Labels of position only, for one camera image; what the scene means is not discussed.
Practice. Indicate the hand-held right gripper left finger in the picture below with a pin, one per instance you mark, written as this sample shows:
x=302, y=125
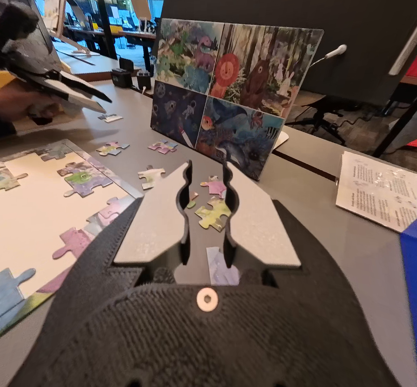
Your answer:
x=150, y=230

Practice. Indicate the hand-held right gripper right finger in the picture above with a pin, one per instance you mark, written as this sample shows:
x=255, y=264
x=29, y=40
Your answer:
x=264, y=230

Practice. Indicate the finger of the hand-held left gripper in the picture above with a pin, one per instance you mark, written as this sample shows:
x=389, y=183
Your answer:
x=84, y=88
x=81, y=100

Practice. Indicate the pale sky green puzzle piece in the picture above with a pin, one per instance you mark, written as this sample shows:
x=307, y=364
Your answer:
x=110, y=117

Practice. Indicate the yellow green pink puzzle piece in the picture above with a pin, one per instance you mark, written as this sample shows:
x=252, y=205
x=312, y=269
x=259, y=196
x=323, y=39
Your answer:
x=112, y=148

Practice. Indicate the blue winged corner puzzle piece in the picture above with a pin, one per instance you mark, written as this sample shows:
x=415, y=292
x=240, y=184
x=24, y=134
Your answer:
x=57, y=155

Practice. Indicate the dinosaur puzzle board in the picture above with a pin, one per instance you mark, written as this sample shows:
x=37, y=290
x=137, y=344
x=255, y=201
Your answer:
x=39, y=214

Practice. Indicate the person's left hand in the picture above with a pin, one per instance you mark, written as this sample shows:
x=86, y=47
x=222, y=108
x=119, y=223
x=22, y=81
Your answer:
x=22, y=100

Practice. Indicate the yellow box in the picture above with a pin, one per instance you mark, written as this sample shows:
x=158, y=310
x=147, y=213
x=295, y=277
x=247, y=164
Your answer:
x=6, y=77

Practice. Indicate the white neighbouring desk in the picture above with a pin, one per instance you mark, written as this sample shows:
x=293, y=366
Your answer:
x=97, y=64

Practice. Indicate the dark grey charger box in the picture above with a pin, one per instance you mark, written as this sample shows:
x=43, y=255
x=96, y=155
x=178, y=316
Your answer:
x=121, y=78

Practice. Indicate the pink lavender puzzle piece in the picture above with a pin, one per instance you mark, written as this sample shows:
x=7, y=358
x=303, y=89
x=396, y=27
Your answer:
x=115, y=206

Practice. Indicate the black box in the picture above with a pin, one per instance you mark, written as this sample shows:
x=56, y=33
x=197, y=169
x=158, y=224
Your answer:
x=126, y=63

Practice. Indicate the grey blue puzzle piece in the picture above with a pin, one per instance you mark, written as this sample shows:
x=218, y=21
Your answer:
x=97, y=224

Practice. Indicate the scattered loose puzzle pieces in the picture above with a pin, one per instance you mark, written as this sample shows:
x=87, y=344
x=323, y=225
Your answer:
x=211, y=214

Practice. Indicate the small black charger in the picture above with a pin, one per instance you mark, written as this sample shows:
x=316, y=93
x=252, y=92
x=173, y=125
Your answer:
x=144, y=81

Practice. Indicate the wooden model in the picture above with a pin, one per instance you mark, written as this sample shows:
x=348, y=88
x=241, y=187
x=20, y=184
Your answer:
x=57, y=2
x=146, y=25

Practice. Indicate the pink dinosaur puzzle piece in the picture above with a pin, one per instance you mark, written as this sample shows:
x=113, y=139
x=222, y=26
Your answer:
x=76, y=240

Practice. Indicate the long wooden desk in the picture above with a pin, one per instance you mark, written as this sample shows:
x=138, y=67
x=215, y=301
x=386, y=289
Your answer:
x=136, y=34

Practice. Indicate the purple green head puzzle piece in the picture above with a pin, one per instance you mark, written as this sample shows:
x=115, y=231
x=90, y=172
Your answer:
x=88, y=182

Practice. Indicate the purple blue yellow puzzle piece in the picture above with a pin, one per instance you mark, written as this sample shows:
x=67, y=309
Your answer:
x=163, y=146

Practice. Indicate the white stand foot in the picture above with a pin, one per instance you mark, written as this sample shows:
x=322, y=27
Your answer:
x=280, y=139

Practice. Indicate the teal dinosaur eye puzzle piece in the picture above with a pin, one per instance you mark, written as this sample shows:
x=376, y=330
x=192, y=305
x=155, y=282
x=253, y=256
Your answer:
x=9, y=180

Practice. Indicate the printed instruction sheet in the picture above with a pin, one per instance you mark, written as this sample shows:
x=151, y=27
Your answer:
x=374, y=188

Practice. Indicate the black office chair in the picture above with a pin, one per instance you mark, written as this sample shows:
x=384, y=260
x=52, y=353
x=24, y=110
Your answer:
x=321, y=116

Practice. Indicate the illustrated puzzle box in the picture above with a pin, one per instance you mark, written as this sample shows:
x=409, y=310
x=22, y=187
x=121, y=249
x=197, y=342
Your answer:
x=234, y=94

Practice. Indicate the blue box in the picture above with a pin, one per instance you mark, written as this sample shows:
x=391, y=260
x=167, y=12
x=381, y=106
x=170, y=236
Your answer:
x=409, y=263

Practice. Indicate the plain blue corner puzzle piece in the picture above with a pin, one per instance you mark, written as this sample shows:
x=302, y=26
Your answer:
x=9, y=292

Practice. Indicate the black desk leg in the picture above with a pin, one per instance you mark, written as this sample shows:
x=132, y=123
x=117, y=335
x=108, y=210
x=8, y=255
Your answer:
x=395, y=126

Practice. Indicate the grey metal bar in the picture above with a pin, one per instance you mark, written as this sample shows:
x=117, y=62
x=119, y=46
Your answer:
x=404, y=51

